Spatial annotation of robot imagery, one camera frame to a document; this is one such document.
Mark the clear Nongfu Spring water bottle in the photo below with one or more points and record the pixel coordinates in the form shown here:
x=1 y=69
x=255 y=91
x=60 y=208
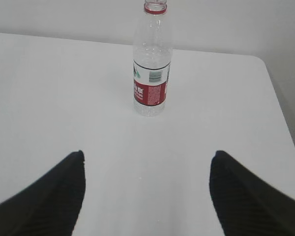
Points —
x=152 y=55

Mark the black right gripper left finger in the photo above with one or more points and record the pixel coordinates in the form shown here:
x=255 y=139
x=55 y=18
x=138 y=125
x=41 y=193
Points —
x=51 y=205

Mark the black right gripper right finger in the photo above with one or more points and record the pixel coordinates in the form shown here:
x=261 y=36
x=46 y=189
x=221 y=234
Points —
x=245 y=204

